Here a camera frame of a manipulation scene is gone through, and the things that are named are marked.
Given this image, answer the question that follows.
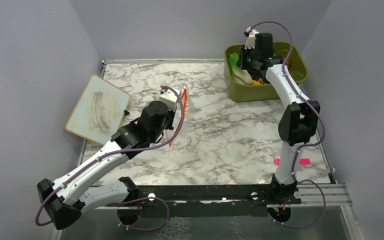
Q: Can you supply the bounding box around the green plastic bin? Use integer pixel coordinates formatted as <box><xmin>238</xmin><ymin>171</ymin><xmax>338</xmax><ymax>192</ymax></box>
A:
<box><xmin>224</xmin><ymin>44</ymin><xmax>308</xmax><ymax>103</ymax></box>

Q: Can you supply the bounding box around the green toy lettuce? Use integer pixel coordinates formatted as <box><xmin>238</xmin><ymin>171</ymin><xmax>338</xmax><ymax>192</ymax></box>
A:
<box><xmin>227</xmin><ymin>52</ymin><xmax>252</xmax><ymax>86</ymax></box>

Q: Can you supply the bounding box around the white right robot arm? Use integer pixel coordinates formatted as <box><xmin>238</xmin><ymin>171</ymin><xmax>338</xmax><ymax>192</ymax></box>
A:
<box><xmin>237</xmin><ymin>29</ymin><xmax>320</xmax><ymax>204</ymax></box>

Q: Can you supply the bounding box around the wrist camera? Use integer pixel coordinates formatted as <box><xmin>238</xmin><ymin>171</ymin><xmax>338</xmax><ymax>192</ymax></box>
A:
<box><xmin>158</xmin><ymin>87</ymin><xmax>181</xmax><ymax>109</ymax></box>
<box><xmin>244</xmin><ymin>28</ymin><xmax>259</xmax><ymax>50</ymax></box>

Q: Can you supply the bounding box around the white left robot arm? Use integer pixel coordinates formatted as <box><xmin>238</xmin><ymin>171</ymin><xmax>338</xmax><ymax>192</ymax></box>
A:
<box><xmin>35</xmin><ymin>100</ymin><xmax>183</xmax><ymax>230</ymax></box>

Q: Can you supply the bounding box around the pink plastic clip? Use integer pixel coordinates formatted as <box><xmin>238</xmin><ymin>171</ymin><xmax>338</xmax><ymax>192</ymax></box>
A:
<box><xmin>274</xmin><ymin>157</ymin><xmax>311</xmax><ymax>166</ymax></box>

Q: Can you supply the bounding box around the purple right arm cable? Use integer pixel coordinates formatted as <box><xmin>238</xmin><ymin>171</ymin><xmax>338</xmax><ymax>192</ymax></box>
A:
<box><xmin>249</xmin><ymin>21</ymin><xmax>327</xmax><ymax>229</ymax></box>

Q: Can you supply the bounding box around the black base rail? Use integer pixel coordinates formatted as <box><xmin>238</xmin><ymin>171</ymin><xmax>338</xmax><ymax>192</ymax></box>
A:
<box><xmin>121</xmin><ymin>184</ymin><xmax>302</xmax><ymax>218</ymax></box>

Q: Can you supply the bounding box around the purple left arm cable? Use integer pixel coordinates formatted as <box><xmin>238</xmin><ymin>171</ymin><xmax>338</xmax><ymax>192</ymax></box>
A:
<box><xmin>34</xmin><ymin>86</ymin><xmax>185</xmax><ymax>227</ymax></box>

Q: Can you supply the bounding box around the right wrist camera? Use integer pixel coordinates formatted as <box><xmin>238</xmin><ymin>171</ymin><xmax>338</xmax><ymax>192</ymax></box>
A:
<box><xmin>244</xmin><ymin>28</ymin><xmax>259</xmax><ymax>50</ymax></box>

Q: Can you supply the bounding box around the yellow toy pepper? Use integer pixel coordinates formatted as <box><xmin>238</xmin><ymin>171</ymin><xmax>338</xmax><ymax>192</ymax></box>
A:
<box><xmin>251</xmin><ymin>78</ymin><xmax>265</xmax><ymax>86</ymax></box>

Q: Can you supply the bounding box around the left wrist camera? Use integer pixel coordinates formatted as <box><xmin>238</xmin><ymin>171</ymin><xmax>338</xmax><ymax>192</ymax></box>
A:
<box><xmin>158</xmin><ymin>87</ymin><xmax>181</xmax><ymax>109</ymax></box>

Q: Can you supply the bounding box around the clear zip bag orange zipper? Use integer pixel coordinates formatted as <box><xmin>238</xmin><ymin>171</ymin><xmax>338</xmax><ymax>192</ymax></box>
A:
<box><xmin>168</xmin><ymin>83</ymin><xmax>195</xmax><ymax>148</ymax></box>

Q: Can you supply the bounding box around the small whiteboard wooden frame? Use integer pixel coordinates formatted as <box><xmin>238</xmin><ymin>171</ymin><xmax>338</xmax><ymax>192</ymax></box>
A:
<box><xmin>65</xmin><ymin>74</ymin><xmax>131</xmax><ymax>145</ymax></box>

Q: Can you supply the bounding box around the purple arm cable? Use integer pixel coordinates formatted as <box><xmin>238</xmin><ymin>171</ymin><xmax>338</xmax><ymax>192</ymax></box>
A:
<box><xmin>249</xmin><ymin>21</ymin><xmax>327</xmax><ymax>229</ymax></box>
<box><xmin>34</xmin><ymin>86</ymin><xmax>185</xmax><ymax>227</ymax></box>

